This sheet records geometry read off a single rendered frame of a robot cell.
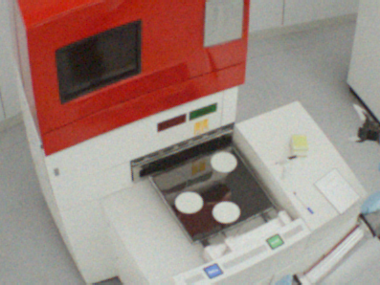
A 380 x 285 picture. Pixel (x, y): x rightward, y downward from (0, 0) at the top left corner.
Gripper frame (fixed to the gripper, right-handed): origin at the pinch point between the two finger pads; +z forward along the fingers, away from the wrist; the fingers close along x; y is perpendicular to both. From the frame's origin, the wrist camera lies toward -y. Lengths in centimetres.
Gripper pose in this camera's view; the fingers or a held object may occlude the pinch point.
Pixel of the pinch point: (349, 120)
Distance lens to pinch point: 222.5
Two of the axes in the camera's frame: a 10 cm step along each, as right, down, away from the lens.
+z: -6.5, -3.5, 6.8
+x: 1.9, -9.4, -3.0
